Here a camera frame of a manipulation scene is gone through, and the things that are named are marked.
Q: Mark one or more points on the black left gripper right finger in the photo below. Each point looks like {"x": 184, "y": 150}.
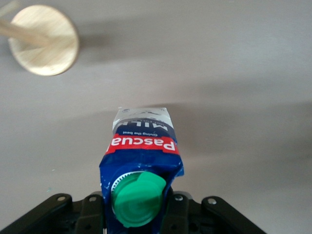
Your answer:
{"x": 178, "y": 214}

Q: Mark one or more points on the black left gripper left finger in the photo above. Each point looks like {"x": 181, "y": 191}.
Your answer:
{"x": 91, "y": 214}

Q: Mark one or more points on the blue milk carton green cap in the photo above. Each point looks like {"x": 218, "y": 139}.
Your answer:
{"x": 141, "y": 146}

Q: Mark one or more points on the wooden mug tree stand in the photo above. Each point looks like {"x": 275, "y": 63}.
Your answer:
{"x": 48, "y": 48}

